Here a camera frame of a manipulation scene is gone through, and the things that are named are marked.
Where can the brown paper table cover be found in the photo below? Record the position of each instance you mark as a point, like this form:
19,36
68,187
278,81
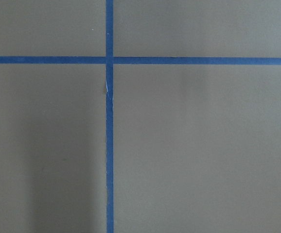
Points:
197,148

